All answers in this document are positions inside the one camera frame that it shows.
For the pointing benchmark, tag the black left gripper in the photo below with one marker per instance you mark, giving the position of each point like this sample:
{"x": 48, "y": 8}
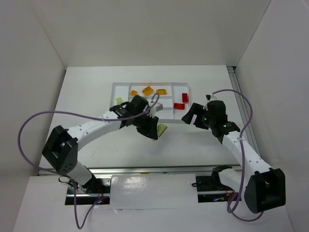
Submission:
{"x": 147, "y": 124}

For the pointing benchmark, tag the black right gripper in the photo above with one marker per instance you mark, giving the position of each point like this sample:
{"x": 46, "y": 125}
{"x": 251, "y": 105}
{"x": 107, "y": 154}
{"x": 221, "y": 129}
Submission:
{"x": 197, "y": 116}

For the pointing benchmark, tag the long light green lego brick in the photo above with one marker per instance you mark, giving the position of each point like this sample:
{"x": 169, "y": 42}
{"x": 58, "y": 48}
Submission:
{"x": 161, "y": 129}

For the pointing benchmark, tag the red green lego cluster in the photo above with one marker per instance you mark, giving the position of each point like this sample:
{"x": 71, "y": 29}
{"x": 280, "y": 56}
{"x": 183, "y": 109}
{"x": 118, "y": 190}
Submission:
{"x": 179, "y": 106}

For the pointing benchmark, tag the red yellow green lego stack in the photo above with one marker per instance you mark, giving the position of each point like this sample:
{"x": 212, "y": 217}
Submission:
{"x": 185, "y": 98}

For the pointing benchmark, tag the orange yellow lego piece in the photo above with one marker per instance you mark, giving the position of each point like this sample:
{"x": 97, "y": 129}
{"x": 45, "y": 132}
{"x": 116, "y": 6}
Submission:
{"x": 147, "y": 91}

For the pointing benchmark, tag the yellow lego brick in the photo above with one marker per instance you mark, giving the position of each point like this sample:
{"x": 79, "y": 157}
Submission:
{"x": 133, "y": 93}

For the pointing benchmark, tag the orange printed lego brick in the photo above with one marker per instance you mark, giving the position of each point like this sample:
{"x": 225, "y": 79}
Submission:
{"x": 161, "y": 91}

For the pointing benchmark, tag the light green square lego brick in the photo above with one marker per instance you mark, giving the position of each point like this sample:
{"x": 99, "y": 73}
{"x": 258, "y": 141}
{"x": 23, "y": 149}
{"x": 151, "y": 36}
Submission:
{"x": 119, "y": 101}

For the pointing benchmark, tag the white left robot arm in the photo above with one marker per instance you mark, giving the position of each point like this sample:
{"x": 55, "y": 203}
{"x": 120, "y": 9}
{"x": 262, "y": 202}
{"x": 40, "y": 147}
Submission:
{"x": 62, "y": 146}

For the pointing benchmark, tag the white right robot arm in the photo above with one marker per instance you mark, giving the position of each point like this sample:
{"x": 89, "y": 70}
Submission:
{"x": 260, "y": 186}

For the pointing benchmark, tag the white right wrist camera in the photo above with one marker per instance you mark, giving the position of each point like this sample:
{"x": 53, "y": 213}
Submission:
{"x": 210, "y": 97}

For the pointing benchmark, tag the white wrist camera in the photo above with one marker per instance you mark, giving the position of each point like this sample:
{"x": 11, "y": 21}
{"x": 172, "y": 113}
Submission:
{"x": 210, "y": 97}
{"x": 156, "y": 107}

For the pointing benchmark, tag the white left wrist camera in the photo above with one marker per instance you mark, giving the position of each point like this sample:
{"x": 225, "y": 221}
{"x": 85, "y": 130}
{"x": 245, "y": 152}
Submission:
{"x": 156, "y": 107}

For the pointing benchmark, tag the aluminium rail right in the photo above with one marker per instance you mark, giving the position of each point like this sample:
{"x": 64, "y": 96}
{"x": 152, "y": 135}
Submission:
{"x": 243, "y": 108}

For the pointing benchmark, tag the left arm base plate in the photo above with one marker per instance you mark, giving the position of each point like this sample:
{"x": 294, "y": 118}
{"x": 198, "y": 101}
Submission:
{"x": 100, "y": 192}

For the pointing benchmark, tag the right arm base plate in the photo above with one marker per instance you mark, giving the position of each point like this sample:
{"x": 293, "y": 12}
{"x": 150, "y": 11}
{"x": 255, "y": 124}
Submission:
{"x": 208, "y": 191}

